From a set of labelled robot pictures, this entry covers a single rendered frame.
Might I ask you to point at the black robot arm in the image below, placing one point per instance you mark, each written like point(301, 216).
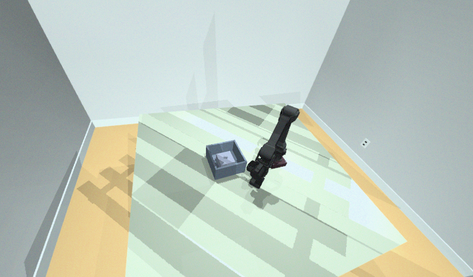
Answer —
point(275, 148)

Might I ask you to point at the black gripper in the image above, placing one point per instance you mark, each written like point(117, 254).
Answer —
point(257, 184)

